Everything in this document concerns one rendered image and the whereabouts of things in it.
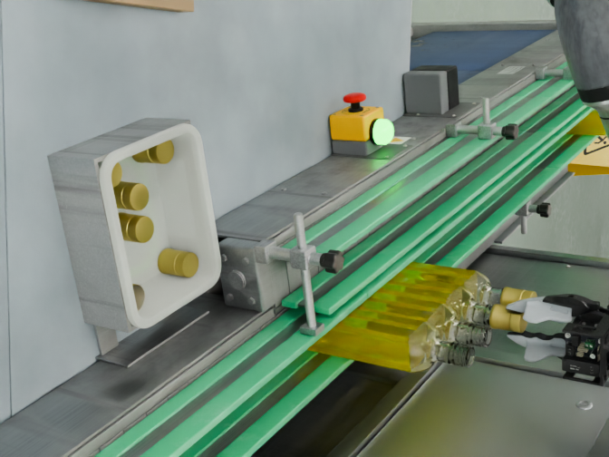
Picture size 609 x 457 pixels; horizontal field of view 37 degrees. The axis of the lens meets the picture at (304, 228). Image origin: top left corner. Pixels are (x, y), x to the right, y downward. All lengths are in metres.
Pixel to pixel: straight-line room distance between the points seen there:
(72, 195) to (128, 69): 0.20
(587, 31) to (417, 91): 0.92
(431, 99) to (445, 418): 0.69
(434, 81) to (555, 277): 0.44
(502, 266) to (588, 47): 1.02
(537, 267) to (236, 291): 0.78
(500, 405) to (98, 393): 0.57
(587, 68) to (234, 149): 0.63
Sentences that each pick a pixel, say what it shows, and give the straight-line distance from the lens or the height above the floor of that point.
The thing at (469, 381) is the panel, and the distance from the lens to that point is 1.40.
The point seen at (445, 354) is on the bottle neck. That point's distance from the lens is 1.21.
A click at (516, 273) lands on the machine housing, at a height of 0.97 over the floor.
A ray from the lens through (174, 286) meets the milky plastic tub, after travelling 1.20.
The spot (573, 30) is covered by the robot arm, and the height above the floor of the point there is 1.32.
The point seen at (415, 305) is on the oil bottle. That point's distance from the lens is 1.29.
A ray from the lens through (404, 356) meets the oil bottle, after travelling 1.22.
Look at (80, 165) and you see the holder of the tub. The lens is 1.07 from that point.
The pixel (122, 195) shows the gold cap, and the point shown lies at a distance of 1.12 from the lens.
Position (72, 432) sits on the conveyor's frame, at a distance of 1.06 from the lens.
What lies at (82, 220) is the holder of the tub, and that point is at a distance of 1.10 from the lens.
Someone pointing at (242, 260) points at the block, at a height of 0.86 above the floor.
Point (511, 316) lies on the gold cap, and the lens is 1.28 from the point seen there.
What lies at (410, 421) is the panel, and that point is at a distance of 1.32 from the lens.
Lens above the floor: 1.59
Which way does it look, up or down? 33 degrees down
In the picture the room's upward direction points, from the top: 97 degrees clockwise
